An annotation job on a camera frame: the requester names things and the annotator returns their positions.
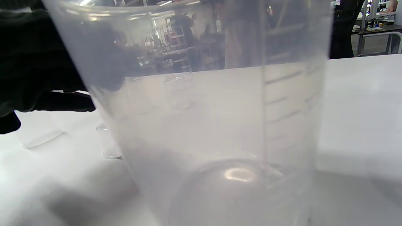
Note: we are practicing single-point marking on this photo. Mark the largest clear plastic beaker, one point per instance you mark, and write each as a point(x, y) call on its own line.
point(220, 125)

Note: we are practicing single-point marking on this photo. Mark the very small clear plastic beaker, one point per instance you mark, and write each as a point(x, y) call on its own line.
point(179, 94)

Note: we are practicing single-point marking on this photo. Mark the person's right hand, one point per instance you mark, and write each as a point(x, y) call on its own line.
point(31, 62)

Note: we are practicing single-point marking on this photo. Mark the tiniest clear plastic beaker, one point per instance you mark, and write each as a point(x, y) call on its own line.
point(110, 152)

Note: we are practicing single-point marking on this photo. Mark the medium clear plastic beaker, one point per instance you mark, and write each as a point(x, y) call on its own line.
point(40, 135)

